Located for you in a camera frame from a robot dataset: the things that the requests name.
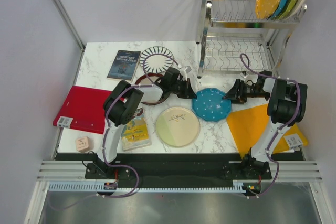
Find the black and white striped plate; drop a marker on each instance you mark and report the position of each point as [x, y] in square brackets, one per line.
[156, 59]

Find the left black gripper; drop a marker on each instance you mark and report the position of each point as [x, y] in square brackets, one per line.
[188, 93]

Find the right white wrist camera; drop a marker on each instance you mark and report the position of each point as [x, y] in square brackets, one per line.
[244, 75]

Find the cream plate with red rim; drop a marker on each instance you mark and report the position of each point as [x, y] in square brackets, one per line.
[146, 80]

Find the cream and green floral plate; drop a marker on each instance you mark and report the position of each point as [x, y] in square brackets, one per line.
[177, 127]

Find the yellow illustrated paperback book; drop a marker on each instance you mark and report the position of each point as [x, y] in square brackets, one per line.
[135, 133]

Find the orange cutting board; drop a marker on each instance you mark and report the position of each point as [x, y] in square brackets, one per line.
[248, 125]

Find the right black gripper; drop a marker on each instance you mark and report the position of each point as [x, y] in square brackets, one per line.
[232, 93]

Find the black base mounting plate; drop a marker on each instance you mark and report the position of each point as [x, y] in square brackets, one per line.
[183, 165]

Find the stainless steel dish rack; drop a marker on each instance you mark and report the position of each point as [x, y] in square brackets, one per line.
[227, 28]

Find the small pink box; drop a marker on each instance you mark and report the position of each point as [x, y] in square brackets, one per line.
[83, 144]

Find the red folder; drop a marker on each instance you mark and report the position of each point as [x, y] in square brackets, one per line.
[83, 110]

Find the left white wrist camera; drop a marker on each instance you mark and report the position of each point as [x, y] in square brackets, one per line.
[184, 71]

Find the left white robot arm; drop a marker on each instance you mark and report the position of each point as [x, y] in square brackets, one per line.
[119, 109]

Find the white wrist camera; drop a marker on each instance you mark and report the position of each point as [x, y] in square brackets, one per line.
[244, 75]
[184, 71]

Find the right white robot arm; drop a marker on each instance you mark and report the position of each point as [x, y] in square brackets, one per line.
[286, 106]

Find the grey slotted cable duct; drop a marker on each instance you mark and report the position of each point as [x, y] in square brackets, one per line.
[105, 187]

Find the dark blue paperback book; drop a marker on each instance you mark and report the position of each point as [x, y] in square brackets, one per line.
[124, 65]

